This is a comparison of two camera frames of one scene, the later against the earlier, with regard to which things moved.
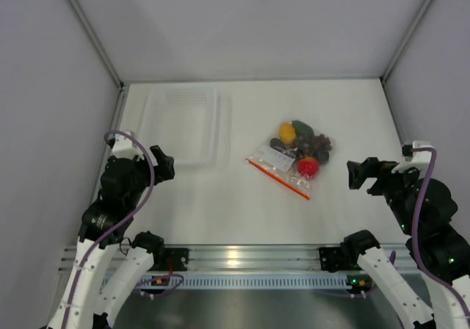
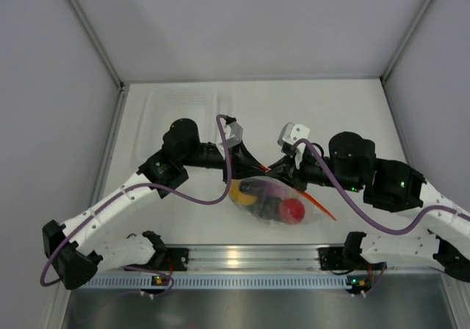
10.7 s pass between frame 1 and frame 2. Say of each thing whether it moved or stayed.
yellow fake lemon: moved
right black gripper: moved
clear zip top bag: moved
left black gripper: moved
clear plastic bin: stayed
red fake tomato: moved
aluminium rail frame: stayed
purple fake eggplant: moved
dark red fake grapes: moved
